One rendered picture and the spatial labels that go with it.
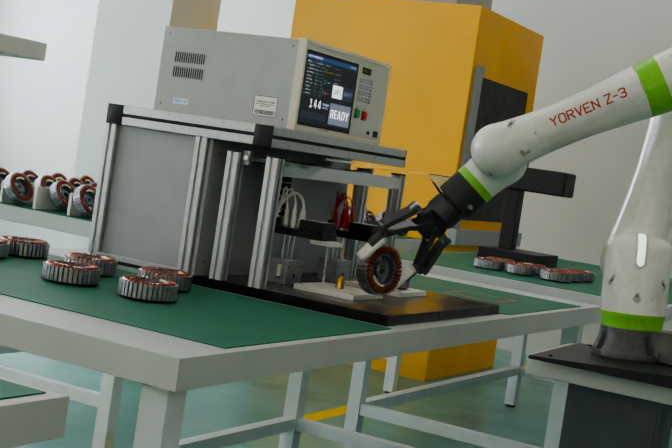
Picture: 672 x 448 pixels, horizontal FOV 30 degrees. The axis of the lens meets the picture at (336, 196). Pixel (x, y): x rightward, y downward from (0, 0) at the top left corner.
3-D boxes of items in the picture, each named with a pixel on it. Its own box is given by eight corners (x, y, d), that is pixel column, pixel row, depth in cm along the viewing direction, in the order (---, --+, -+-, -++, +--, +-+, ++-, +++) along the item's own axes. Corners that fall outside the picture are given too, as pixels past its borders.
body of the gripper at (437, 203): (454, 207, 275) (422, 236, 275) (434, 184, 270) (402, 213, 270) (469, 224, 269) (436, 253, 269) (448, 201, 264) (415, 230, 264)
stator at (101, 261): (70, 274, 258) (72, 256, 257) (56, 266, 268) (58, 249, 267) (122, 279, 263) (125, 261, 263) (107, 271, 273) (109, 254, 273)
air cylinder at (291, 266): (300, 283, 289) (304, 260, 288) (284, 284, 282) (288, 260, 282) (282, 279, 291) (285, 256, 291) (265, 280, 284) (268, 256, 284)
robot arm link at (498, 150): (650, 122, 256) (629, 73, 258) (653, 111, 245) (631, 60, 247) (484, 189, 261) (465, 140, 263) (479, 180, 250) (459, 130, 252)
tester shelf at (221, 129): (404, 167, 324) (407, 150, 324) (270, 147, 264) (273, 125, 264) (260, 146, 345) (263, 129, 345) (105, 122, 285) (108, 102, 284)
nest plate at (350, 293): (383, 298, 283) (383, 293, 283) (352, 300, 270) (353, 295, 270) (325, 286, 290) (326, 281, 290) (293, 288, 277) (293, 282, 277)
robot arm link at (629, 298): (660, 326, 259) (668, 235, 259) (668, 333, 244) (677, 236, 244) (596, 319, 261) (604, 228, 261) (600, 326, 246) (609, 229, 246)
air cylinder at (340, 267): (348, 282, 310) (352, 260, 310) (334, 282, 303) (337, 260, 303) (330, 278, 312) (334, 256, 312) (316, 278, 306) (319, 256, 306)
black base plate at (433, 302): (498, 314, 309) (499, 305, 308) (386, 326, 252) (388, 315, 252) (331, 280, 330) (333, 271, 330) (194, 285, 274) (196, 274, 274)
